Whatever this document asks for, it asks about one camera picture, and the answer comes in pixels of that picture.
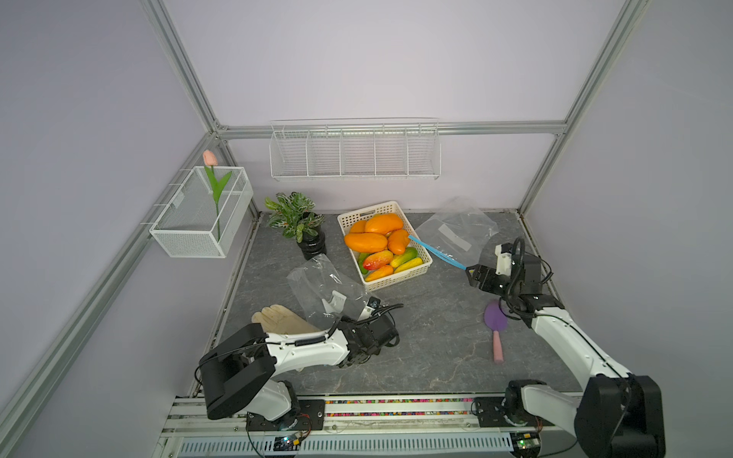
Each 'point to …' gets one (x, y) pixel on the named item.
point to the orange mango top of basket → (384, 223)
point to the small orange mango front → (381, 272)
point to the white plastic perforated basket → (394, 208)
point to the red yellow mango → (377, 259)
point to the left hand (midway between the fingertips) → (361, 330)
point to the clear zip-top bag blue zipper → (323, 296)
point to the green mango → (409, 254)
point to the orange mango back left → (359, 226)
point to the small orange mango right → (398, 240)
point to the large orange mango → (366, 242)
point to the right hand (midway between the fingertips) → (477, 269)
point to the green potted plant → (293, 215)
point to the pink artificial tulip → (217, 185)
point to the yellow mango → (408, 264)
